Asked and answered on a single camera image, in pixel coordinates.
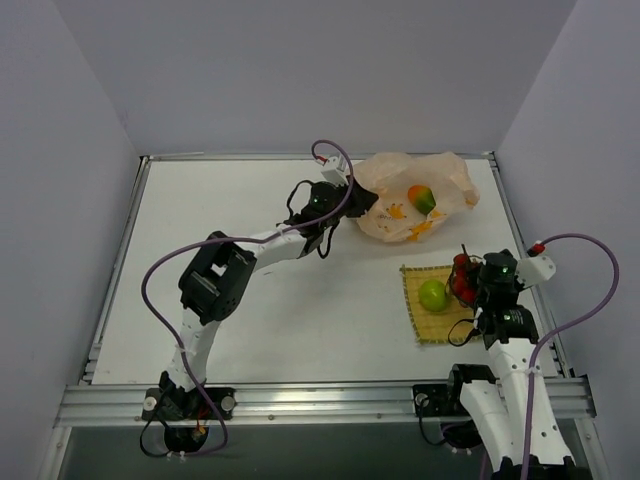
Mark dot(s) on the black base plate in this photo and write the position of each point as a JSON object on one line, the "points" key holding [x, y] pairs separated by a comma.
{"points": [[437, 400], [175, 405]]}

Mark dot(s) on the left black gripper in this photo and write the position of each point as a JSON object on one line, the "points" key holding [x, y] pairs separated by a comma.
{"points": [[357, 201]]}

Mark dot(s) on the yellow woven bamboo mat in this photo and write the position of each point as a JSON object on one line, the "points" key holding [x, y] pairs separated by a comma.
{"points": [[452, 325]]}

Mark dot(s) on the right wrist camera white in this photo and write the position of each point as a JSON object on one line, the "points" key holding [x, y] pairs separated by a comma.
{"points": [[536, 268]]}

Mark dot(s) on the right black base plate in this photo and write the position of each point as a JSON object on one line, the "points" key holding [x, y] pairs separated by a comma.
{"points": [[437, 400]]}

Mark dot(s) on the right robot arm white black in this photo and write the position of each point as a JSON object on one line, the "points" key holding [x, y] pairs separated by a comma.
{"points": [[507, 398]]}

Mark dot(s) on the green fake pear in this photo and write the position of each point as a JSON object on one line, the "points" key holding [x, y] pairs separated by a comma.
{"points": [[432, 295]]}

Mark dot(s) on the orange fake fruit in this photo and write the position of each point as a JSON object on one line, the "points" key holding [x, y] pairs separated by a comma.
{"points": [[421, 198]]}

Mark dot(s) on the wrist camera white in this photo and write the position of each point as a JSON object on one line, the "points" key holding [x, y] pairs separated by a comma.
{"points": [[334, 170], [536, 268]]}

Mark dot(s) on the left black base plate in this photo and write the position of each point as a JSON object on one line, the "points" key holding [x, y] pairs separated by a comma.
{"points": [[175, 405]]}

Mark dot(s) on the aluminium front rail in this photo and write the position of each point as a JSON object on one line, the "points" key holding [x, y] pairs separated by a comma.
{"points": [[255, 404]]}

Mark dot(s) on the red fake fruit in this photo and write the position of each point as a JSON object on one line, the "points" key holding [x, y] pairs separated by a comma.
{"points": [[463, 283]]}

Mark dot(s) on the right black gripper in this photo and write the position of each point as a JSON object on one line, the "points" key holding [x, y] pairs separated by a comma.
{"points": [[473, 279]]}

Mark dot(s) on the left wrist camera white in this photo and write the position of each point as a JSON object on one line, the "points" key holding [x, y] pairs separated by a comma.
{"points": [[334, 170]]}

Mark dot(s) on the translucent plastic bag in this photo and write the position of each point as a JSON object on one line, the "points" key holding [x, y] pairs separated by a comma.
{"points": [[393, 219]]}

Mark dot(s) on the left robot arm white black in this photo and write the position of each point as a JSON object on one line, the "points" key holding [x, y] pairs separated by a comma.
{"points": [[215, 280]]}

